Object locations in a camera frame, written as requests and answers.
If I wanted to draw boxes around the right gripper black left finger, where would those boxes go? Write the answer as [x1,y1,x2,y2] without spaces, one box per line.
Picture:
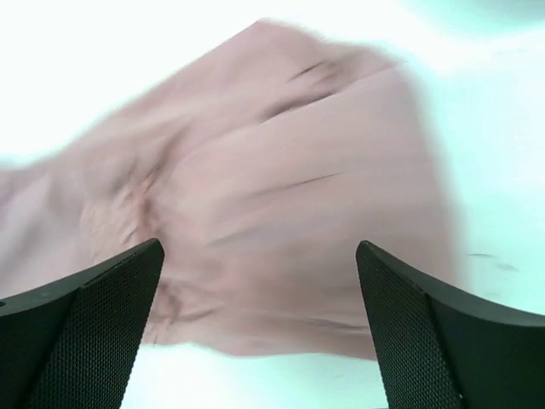
[1,239,164,409]

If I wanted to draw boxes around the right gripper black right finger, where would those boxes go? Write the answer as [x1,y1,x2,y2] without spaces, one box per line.
[356,241,544,409]

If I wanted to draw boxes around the pink trousers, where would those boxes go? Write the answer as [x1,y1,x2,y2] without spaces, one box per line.
[1,21,457,359]

